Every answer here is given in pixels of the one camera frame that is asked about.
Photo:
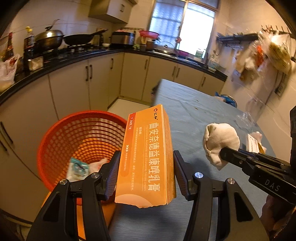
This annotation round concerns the white grey medicine box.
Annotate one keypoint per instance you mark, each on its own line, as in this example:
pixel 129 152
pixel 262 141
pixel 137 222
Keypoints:
pixel 253 146

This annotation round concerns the dark soy sauce bottle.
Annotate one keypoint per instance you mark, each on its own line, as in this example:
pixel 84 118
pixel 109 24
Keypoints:
pixel 28 48

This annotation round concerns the beige paper bag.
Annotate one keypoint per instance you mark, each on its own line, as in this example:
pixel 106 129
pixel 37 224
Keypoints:
pixel 95 166

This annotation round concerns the hanging yellow bag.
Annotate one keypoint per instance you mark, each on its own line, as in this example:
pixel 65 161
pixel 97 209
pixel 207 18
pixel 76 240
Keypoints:
pixel 279 56

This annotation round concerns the clear plastic bag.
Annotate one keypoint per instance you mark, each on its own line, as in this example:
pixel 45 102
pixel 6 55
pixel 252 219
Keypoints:
pixel 257 136

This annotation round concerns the orange plastic mesh basket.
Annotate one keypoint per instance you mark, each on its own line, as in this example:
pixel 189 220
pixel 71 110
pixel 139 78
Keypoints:
pixel 88 136

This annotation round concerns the kitchen window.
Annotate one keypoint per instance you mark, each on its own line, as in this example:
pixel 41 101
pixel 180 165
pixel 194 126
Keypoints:
pixel 186 25

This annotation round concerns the red-cap sauce bottle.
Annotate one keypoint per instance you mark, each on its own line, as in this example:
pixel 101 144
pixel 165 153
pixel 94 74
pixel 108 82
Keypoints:
pixel 9 50

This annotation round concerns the steel rice cooker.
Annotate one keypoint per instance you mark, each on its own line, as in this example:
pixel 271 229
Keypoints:
pixel 122 39

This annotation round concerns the small white cup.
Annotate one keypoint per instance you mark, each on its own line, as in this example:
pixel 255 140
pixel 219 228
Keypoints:
pixel 36 63

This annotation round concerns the grey-blue tablecloth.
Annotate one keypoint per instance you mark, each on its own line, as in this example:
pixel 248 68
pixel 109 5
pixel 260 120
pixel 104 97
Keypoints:
pixel 189 111

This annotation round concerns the black wall shelf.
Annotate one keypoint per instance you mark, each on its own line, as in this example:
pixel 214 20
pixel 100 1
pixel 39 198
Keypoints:
pixel 237 39

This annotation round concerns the blue bag on stool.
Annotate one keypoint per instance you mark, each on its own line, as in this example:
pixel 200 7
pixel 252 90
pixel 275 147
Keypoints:
pixel 226 98

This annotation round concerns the clear glass pitcher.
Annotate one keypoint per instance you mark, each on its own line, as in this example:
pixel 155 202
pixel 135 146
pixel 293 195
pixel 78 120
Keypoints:
pixel 253 111

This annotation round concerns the black frying pan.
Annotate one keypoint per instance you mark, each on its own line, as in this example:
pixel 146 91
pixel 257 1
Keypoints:
pixel 81 39

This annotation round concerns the red colander bowl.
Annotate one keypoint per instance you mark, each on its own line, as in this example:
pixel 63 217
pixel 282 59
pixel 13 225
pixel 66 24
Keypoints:
pixel 149 34

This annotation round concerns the person's right hand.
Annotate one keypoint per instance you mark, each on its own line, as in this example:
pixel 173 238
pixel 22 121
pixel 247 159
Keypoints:
pixel 278 218

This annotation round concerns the orange medicine box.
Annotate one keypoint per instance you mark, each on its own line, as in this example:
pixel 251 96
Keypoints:
pixel 146 169

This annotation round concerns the teal cartoon tissue pack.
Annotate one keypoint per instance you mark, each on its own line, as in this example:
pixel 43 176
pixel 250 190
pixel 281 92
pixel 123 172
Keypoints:
pixel 77 170

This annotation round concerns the black countertop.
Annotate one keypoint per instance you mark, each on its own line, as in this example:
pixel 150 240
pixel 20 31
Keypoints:
pixel 23 79

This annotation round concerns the white plastic bag on counter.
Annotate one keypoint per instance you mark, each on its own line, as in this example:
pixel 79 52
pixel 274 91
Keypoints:
pixel 8 71

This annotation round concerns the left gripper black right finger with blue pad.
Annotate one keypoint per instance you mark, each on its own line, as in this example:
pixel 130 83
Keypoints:
pixel 236 218

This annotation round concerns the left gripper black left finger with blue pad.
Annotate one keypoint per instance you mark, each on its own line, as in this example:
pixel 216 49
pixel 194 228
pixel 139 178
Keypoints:
pixel 57 219

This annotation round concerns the steel wok with lid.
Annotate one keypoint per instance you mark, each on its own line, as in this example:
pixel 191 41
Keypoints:
pixel 50 39

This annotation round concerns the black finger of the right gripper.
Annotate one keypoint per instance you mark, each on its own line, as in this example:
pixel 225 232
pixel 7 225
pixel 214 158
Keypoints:
pixel 247 161

